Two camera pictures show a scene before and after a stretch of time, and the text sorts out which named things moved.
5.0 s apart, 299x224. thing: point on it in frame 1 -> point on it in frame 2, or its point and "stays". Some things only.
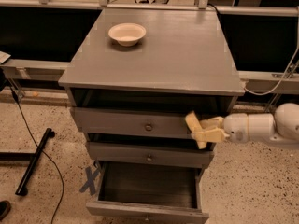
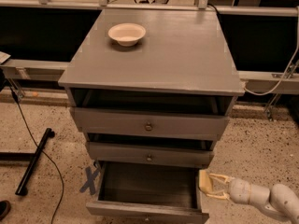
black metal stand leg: [31, 157] stays
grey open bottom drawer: [139, 193] stays
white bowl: [127, 34] stays
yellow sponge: [194, 126] -> [206, 183]
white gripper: [235, 128] -> [239, 189]
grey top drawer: [133, 122] stays
